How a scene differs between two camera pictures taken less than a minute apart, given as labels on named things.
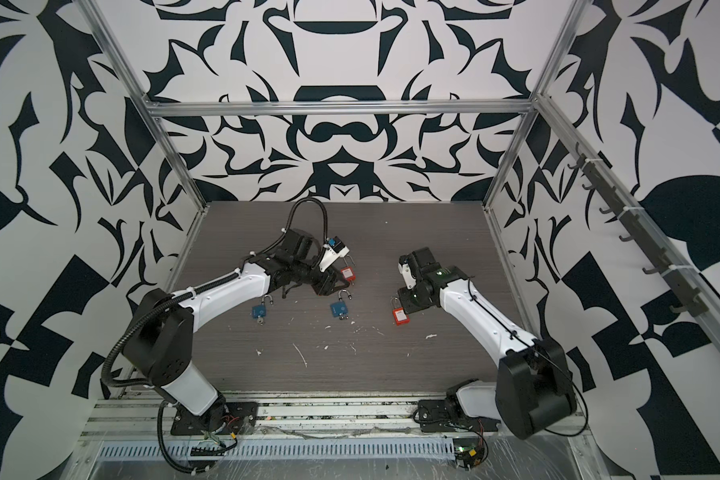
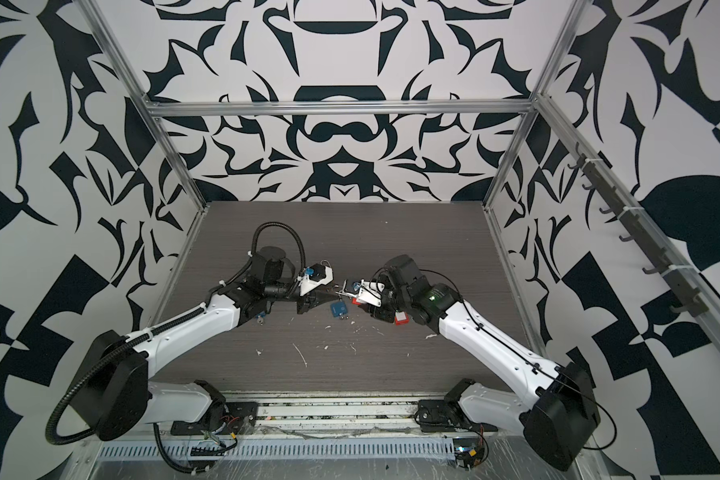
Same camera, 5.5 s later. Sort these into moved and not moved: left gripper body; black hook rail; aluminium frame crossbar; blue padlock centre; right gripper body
Moved: left gripper body; right gripper body
Not moved: aluminium frame crossbar; black hook rail; blue padlock centre
